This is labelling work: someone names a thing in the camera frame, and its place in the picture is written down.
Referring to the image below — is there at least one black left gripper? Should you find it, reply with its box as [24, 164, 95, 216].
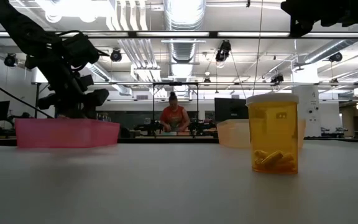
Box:
[37, 73, 110, 119]

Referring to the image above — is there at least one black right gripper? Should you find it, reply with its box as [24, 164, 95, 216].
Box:
[280, 0, 358, 38]

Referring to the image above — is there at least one white piece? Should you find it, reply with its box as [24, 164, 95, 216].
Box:
[246, 93, 300, 175]

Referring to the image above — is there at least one pink plastic bin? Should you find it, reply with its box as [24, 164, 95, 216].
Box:
[14, 118, 121, 149]

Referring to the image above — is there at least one orange plastic bin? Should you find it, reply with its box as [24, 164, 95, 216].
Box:
[216, 119, 306, 149]

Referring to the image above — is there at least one black ceiling spotlight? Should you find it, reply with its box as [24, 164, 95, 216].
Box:
[328, 51, 344, 63]
[214, 39, 232, 63]
[270, 73, 285, 85]
[109, 49, 123, 63]
[4, 52, 19, 68]

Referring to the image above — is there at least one black overhead light bar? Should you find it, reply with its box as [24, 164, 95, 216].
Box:
[0, 30, 358, 40]

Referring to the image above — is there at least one person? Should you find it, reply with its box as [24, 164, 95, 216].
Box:
[159, 91, 191, 134]

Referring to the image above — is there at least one thin black cable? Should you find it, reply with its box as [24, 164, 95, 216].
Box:
[0, 74, 55, 119]

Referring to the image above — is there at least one black background rig frame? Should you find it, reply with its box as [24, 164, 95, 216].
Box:
[152, 82, 200, 138]

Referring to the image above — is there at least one silver ventilation duct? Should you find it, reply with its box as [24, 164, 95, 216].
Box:
[162, 0, 207, 97]

